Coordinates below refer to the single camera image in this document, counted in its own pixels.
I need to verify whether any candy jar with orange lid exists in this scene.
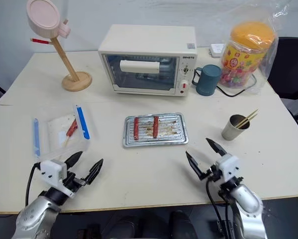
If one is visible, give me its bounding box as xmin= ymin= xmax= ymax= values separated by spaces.
xmin=219 ymin=20 xmax=276 ymax=89

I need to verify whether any clear plastic bag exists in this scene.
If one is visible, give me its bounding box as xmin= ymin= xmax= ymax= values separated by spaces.
xmin=219 ymin=8 xmax=281 ymax=96

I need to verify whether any metal cup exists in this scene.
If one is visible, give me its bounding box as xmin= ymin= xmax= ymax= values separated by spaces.
xmin=221 ymin=114 xmax=252 ymax=141

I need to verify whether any black power cable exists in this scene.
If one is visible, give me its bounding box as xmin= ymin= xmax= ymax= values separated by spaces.
xmin=215 ymin=73 xmax=258 ymax=98

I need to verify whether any clear box with blue latches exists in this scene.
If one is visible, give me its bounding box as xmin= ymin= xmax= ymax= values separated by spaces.
xmin=31 ymin=104 xmax=93 ymax=162

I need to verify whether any dark rounded shape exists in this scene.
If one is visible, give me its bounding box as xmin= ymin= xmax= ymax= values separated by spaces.
xmin=167 ymin=210 xmax=198 ymax=239
xmin=107 ymin=214 xmax=149 ymax=239

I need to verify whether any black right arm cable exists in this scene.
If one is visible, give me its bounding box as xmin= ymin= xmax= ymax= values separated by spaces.
xmin=205 ymin=178 xmax=226 ymax=239

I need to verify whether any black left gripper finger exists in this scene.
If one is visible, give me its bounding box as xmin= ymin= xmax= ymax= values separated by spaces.
xmin=64 ymin=151 xmax=84 ymax=171
xmin=82 ymin=158 xmax=104 ymax=186

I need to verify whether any white power adapter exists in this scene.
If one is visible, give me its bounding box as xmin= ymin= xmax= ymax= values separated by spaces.
xmin=208 ymin=42 xmax=227 ymax=59

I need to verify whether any pink lamp on wooden stand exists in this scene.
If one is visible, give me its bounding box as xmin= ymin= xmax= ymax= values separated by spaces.
xmin=26 ymin=0 xmax=93 ymax=92

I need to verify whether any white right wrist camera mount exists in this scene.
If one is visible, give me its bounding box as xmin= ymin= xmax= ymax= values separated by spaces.
xmin=214 ymin=153 xmax=240 ymax=185

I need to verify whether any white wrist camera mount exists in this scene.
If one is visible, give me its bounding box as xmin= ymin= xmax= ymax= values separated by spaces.
xmin=40 ymin=160 xmax=74 ymax=197
xmin=214 ymin=153 xmax=240 ymax=185

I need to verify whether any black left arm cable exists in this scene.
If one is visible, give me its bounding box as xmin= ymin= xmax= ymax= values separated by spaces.
xmin=25 ymin=163 xmax=43 ymax=207

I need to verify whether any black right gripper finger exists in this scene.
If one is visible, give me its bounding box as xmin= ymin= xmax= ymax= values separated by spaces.
xmin=185 ymin=150 xmax=207 ymax=180
xmin=205 ymin=137 xmax=227 ymax=157

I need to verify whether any teal mug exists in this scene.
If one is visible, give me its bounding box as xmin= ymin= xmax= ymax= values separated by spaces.
xmin=191 ymin=64 xmax=223 ymax=97

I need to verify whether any black office chair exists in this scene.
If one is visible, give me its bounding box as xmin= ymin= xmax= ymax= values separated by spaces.
xmin=267 ymin=36 xmax=298 ymax=136

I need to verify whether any red meat piece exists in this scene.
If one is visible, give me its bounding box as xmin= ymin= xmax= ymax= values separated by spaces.
xmin=65 ymin=119 xmax=79 ymax=138

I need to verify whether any silver metal baking tray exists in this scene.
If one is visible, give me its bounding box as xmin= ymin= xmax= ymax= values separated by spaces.
xmin=122 ymin=112 xmax=190 ymax=148

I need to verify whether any cream toaster oven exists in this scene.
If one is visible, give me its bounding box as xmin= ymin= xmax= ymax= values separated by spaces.
xmin=97 ymin=24 xmax=198 ymax=98

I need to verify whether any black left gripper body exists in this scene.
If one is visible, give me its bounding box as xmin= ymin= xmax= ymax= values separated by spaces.
xmin=61 ymin=170 xmax=87 ymax=198

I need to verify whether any red pen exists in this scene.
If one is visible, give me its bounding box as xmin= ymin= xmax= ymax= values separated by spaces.
xmin=30 ymin=37 xmax=52 ymax=45

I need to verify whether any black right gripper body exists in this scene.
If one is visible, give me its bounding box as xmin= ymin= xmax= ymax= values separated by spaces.
xmin=205 ymin=162 xmax=223 ymax=183

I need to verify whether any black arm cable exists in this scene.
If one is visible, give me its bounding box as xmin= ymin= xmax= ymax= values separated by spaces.
xmin=205 ymin=178 xmax=226 ymax=239
xmin=25 ymin=163 xmax=43 ymax=207

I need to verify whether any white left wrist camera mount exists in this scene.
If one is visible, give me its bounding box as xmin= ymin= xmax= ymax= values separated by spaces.
xmin=40 ymin=160 xmax=74 ymax=197

